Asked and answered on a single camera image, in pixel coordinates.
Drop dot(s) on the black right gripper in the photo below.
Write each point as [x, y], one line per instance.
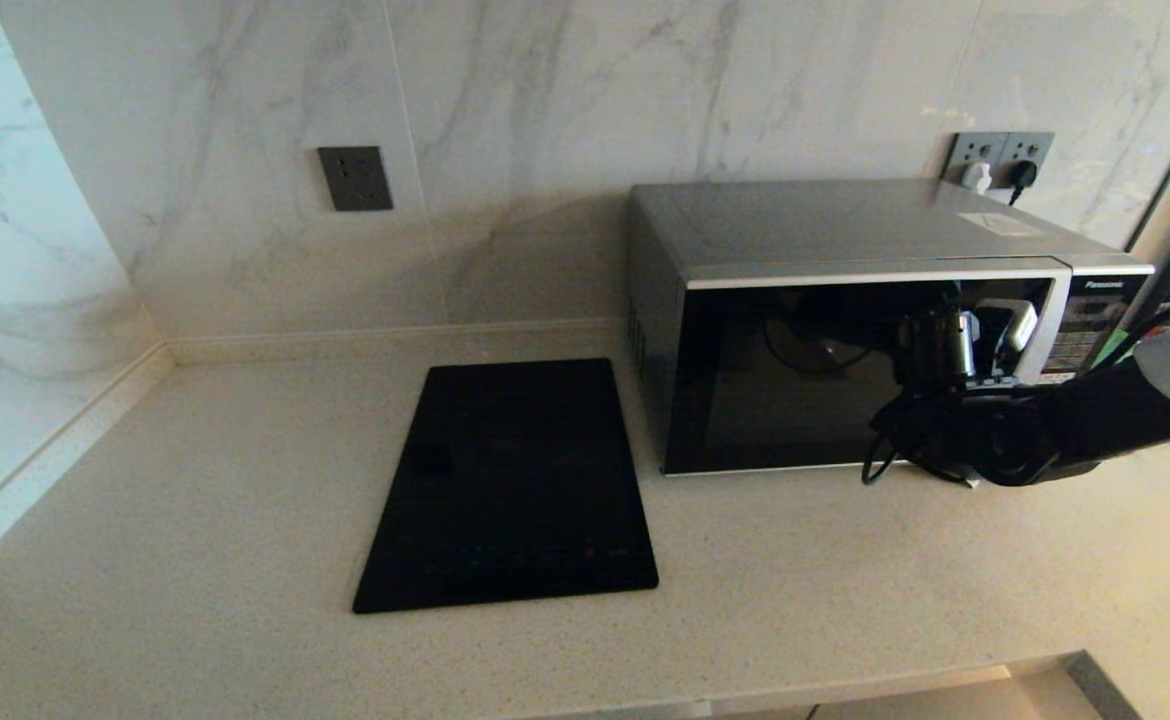
[935, 350]

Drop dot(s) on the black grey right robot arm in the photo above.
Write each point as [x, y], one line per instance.
[1105, 410]

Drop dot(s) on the silver black microwave oven body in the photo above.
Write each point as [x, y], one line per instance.
[795, 222]

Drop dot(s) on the white power plug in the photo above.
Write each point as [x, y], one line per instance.
[977, 177]

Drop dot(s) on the black power plug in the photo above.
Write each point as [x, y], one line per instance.
[1022, 175]

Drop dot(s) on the green cutting board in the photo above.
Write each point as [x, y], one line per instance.
[1115, 348]

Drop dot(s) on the beige cabinet front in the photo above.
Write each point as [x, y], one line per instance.
[945, 705]

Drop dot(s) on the black glass induction cooktop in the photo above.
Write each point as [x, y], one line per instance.
[510, 490]

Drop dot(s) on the dark single wall socket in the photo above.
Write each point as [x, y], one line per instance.
[355, 179]

